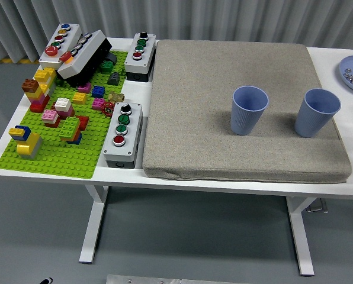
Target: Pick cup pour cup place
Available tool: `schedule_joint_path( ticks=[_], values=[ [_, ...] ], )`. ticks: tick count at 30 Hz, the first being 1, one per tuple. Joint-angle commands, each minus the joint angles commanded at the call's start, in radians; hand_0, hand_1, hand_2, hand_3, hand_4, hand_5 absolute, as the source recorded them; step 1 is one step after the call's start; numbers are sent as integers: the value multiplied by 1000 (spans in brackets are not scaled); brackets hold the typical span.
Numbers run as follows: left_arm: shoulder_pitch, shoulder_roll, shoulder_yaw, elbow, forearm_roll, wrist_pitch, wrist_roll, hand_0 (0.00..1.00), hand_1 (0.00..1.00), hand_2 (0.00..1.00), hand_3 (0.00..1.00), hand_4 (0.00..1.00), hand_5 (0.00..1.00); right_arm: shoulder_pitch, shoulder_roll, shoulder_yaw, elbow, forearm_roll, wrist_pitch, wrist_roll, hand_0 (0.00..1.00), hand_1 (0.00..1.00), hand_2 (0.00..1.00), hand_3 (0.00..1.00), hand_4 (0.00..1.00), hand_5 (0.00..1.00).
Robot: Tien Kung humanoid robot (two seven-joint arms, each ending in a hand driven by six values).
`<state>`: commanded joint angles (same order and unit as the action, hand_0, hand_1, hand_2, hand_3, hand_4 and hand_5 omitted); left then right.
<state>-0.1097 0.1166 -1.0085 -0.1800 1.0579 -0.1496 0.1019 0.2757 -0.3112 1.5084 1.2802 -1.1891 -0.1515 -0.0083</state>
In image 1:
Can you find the tilted white black-based button box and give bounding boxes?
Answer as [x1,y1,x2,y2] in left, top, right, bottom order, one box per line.
[56,29,113,88]

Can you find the grey bracket under table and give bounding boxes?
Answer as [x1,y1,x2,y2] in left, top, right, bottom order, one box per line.
[305,198,329,214]

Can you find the blue plate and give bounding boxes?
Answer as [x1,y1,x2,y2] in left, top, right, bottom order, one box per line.
[338,54,353,96]

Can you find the five-button white control box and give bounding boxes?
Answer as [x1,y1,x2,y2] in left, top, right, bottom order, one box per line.
[38,22,83,71]

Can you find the yellow black floor tape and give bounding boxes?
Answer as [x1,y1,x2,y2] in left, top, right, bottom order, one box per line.
[0,57,41,64]

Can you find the grey-brown fabric mat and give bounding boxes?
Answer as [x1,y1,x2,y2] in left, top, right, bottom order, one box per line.
[142,40,352,184]

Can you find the green-topped brick stack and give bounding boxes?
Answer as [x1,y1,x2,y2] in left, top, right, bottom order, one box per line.
[59,115,90,146]

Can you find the yellow white brick stack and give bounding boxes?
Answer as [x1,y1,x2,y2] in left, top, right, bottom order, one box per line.
[33,67,57,97]

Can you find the white table leg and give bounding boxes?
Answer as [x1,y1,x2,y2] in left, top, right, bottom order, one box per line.
[285,196,316,277]
[78,185,109,264]

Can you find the red toy gear flower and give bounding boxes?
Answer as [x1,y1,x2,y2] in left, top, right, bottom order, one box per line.
[101,101,115,117]

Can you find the green studded baseplate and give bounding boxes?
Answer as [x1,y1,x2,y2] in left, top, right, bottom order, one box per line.
[0,50,129,180]

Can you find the yellow toy brick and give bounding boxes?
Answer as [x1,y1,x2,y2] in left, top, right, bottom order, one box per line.
[72,92,88,105]

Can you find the blue yellow brick duck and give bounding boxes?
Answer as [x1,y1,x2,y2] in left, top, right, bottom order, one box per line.
[8,125,44,160]

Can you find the brown-topped brick tower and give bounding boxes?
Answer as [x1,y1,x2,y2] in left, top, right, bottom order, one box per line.
[21,78,50,114]

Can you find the blue ribbed plastic cup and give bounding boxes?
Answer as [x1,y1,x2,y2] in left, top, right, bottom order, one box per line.
[294,88,342,138]
[230,85,269,136]

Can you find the pink-topped brick stack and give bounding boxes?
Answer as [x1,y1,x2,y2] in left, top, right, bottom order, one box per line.
[41,109,61,128]

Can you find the four-button grey control box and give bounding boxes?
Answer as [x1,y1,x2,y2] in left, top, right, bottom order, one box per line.
[124,31,158,83]
[102,102,144,170]

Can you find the blue toy brick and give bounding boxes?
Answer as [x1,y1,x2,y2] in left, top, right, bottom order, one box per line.
[91,85,107,99]

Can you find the tan toy piece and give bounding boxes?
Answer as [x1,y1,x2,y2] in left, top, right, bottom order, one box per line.
[107,91,126,104]

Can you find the white-topped brick stack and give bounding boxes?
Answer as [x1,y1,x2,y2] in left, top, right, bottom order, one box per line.
[53,97,76,119]

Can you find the grey pleated curtain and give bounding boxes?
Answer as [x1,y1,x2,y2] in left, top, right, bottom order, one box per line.
[0,0,353,63]

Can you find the silver metal plate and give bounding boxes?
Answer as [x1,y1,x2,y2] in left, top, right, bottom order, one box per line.
[105,274,254,284]

